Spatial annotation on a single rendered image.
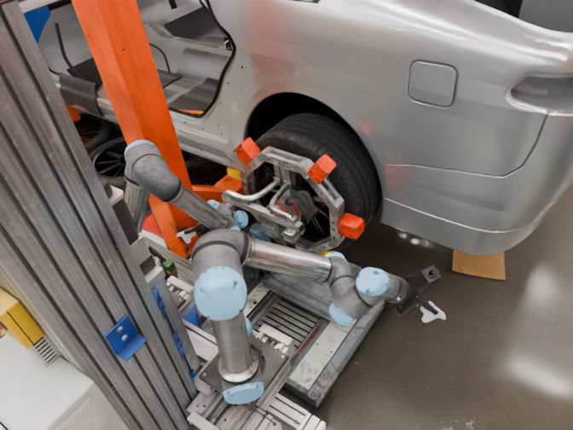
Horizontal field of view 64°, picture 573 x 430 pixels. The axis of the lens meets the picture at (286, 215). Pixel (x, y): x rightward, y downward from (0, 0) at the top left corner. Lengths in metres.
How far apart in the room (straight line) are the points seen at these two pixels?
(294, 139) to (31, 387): 1.29
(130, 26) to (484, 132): 1.32
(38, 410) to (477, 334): 2.15
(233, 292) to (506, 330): 2.01
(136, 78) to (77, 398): 1.19
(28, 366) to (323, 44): 1.42
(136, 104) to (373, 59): 0.93
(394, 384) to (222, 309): 1.59
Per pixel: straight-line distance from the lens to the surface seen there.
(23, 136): 0.97
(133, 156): 1.63
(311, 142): 1.94
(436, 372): 2.59
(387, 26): 1.71
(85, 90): 3.49
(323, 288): 2.57
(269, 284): 2.73
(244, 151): 2.08
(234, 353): 1.25
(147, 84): 1.97
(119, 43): 1.88
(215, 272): 1.04
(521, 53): 1.60
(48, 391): 1.31
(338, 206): 1.92
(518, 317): 2.89
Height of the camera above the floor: 2.21
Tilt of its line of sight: 41 degrees down
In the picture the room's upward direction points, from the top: 8 degrees counter-clockwise
